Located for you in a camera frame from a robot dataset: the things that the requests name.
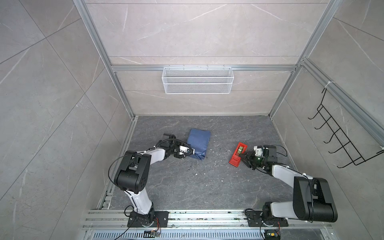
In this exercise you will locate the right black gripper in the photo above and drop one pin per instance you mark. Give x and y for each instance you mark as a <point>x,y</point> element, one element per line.
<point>249,158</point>

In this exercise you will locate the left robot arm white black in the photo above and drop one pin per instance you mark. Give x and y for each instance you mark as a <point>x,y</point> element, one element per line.
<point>133,172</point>

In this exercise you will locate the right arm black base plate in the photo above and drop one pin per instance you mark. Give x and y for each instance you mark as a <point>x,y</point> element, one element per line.
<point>255,219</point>

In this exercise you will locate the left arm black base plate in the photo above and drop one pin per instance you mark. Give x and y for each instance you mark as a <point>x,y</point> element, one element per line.
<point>159,219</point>

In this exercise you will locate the red tape dispenser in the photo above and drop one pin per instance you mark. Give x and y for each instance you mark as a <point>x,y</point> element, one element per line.
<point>236,157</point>

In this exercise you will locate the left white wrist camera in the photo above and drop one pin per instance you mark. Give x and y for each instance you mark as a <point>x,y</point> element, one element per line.
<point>183,150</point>

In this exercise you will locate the black wire hook rack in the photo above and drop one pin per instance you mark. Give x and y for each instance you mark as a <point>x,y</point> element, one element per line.
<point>355,157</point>

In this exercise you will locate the light blue wrapping paper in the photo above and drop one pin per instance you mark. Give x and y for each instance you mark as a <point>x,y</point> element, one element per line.
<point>199,140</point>

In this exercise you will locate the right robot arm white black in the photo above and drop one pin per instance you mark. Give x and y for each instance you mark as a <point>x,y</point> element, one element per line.
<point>312,197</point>

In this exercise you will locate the aluminium mounting rail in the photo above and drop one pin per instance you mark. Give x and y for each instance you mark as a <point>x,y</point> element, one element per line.
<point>198,225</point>

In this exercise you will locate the white wire mesh basket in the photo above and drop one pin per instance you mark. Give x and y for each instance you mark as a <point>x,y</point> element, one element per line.
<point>197,80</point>

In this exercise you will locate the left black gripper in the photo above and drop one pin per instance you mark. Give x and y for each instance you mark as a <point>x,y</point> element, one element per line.
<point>178,156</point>

